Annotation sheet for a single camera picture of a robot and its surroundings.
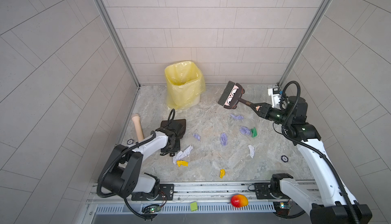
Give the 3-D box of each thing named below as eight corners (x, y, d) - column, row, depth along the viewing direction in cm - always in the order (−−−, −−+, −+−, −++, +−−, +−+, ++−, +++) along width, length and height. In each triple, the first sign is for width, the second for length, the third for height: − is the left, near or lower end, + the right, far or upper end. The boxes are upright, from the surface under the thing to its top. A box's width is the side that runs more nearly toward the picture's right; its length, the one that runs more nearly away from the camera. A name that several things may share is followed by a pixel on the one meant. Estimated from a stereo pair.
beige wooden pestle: (138, 141, 89) (136, 139, 86) (133, 118, 99) (131, 115, 97) (145, 139, 90) (143, 136, 88) (139, 116, 100) (137, 113, 98)
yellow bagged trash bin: (172, 115, 101) (165, 90, 82) (168, 89, 116) (162, 63, 97) (205, 108, 105) (206, 83, 86) (197, 84, 120) (197, 58, 100)
